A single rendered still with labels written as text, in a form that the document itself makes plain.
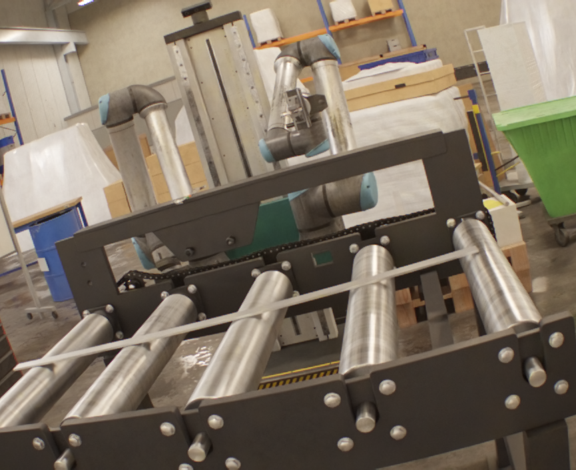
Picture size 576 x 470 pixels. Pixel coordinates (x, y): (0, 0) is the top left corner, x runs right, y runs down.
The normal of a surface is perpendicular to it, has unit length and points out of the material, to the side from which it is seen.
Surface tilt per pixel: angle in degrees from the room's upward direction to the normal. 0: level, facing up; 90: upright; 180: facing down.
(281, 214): 90
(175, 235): 90
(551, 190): 101
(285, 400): 90
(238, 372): 48
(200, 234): 90
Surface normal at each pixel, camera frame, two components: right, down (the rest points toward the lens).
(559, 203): -0.22, 0.46
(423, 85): -0.47, 0.33
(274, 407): -0.15, 0.26
